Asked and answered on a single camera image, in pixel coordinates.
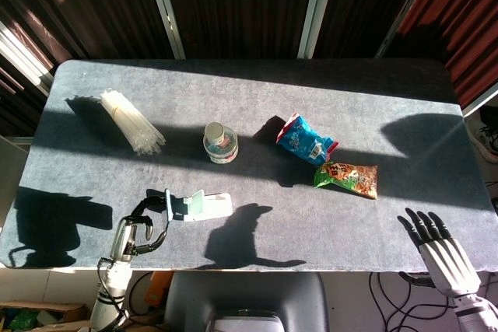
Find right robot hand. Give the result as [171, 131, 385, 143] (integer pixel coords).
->
[397, 207, 482, 298]

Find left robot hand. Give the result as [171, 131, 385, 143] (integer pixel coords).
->
[110, 195, 172, 264]

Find white folding phone stand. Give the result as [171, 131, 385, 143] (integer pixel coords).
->
[182, 189, 234, 224]

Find orange object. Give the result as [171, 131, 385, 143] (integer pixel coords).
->
[144, 271, 174, 310]

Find cardboard box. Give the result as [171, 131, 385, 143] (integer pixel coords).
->
[0, 299, 89, 327]

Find bundle of clear plastic sticks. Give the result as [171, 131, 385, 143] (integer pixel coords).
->
[100, 89, 167, 156]

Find green and orange snack bag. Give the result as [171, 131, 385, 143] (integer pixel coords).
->
[313, 161, 379, 201]

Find white sneaker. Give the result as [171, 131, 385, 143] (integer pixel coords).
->
[465, 105, 498, 163]

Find clear plastic jar with label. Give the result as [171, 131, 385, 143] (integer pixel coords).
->
[202, 126, 240, 165]

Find small grey paper cup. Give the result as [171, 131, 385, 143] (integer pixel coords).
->
[204, 121, 227, 147]

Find blue-grey table cloth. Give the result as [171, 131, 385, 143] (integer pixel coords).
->
[0, 58, 498, 273]

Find white rounded device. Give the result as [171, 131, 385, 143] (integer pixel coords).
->
[209, 309, 286, 332]

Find blue snack bag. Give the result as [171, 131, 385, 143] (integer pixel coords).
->
[275, 113, 340, 166]

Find dark brown pleated curtain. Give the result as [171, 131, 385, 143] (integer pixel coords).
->
[0, 0, 174, 76]
[313, 0, 430, 59]
[159, 0, 318, 61]

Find red-brown curtain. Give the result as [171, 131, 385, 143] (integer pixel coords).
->
[396, 0, 498, 110]

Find black cables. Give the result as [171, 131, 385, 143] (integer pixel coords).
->
[368, 271, 461, 332]

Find white window frame post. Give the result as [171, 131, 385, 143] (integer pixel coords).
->
[296, 0, 332, 61]
[142, 0, 186, 61]
[374, 0, 441, 59]

